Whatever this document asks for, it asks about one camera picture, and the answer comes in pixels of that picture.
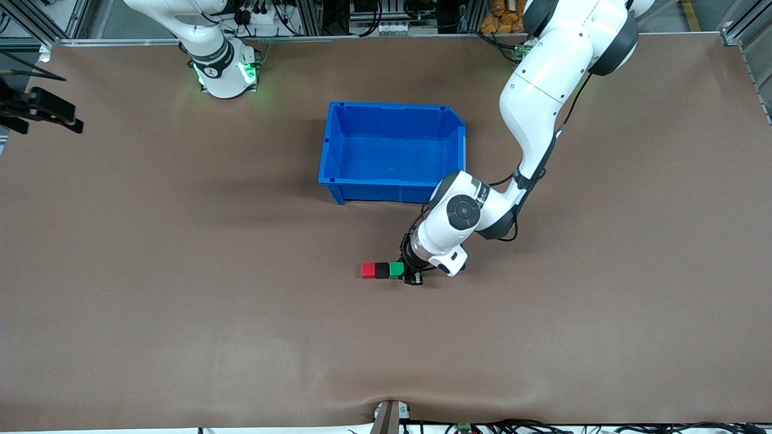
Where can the aluminium table edge rail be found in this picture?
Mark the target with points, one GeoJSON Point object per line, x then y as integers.
{"type": "Point", "coordinates": [362, 38]}

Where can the orange bags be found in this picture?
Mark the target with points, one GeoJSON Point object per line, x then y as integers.
{"type": "Point", "coordinates": [503, 17]}

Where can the green cube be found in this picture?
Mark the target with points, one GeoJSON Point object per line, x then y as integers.
{"type": "Point", "coordinates": [395, 270]}

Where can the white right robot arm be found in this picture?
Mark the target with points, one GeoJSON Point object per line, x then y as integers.
{"type": "Point", "coordinates": [211, 36]}

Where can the red cube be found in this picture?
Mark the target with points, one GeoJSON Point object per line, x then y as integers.
{"type": "Point", "coordinates": [368, 270]}

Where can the aluminium frame profile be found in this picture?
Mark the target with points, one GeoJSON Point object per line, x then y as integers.
{"type": "Point", "coordinates": [36, 18]}
{"type": "Point", "coordinates": [745, 27]}

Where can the black cube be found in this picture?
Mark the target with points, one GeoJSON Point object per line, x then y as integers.
{"type": "Point", "coordinates": [382, 271]}

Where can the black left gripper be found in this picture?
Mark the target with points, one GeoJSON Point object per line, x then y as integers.
{"type": "Point", "coordinates": [409, 266]}

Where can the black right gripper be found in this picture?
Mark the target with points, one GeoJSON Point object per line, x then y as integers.
{"type": "Point", "coordinates": [43, 106]}

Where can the metal table clamp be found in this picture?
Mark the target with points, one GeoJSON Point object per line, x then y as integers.
{"type": "Point", "coordinates": [386, 419]}

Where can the blue plastic storage bin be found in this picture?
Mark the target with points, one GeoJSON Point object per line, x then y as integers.
{"type": "Point", "coordinates": [392, 157]}

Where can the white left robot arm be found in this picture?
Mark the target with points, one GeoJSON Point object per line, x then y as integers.
{"type": "Point", "coordinates": [543, 90]}

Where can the white power strip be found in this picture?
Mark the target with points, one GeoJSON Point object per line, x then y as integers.
{"type": "Point", "coordinates": [259, 15]}

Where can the brown table cover mat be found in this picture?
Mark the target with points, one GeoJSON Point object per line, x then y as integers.
{"type": "Point", "coordinates": [241, 331]}

